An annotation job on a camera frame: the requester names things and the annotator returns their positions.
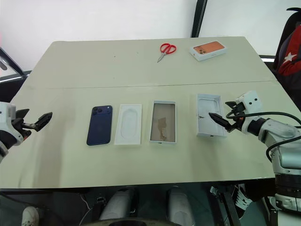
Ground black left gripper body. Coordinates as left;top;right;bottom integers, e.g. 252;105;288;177
13;115;38;142

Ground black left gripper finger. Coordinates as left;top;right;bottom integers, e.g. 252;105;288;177
16;108;30;119
34;112;53;132

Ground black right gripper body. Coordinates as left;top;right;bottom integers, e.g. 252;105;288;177
229;102;247;133

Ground white phone box lid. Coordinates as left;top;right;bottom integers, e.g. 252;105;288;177
196;93;228;138

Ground white phone box base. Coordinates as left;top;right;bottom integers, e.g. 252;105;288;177
149;100;177;144

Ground orange printed phone box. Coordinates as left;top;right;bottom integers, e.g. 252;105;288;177
189;41;227;63

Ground black metal stand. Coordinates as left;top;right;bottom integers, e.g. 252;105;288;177
0;46;32;83

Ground dark blue smartphone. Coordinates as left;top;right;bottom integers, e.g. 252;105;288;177
86;105;113;147

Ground red jacket with white star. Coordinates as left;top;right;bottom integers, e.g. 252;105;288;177
278;22;301;77

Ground white black striped shoe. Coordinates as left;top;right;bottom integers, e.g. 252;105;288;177
233;184;252;214

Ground white moulded tray insert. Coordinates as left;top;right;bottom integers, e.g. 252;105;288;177
114;103;143;147

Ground black table leg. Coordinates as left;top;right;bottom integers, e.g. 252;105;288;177
217;185;244;226

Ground black office chair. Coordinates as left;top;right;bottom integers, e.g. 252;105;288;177
273;7;301;83

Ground white right robot leg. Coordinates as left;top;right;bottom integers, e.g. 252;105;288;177
167;186;195;226

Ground white robot leg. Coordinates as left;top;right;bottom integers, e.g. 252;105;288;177
167;186;195;226
100;187;136;223

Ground white left robot leg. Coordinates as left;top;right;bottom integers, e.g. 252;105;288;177
100;187;136;223

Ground dark rounded robot torso edge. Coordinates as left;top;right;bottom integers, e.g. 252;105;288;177
79;218;190;226

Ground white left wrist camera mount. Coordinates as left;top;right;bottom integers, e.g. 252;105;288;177
0;101;24;147

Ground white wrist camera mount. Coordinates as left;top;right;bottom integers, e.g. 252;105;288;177
235;90;263;134
0;101;24;147

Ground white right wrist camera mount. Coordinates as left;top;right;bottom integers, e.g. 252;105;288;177
235;90;263;134

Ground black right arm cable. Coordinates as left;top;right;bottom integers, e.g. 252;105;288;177
225;111;301;165

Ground red handled scissors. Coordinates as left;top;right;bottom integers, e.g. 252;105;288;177
157;42;177;64

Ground black vertical post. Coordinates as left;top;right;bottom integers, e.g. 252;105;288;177
190;0;208;38

